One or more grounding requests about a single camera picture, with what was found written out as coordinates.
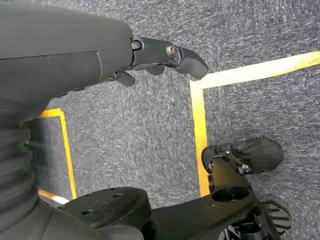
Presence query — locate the black robot lower body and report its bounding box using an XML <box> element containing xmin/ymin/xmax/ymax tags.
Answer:
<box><xmin>58</xmin><ymin>136</ymin><xmax>292</xmax><ymax>240</ymax></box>

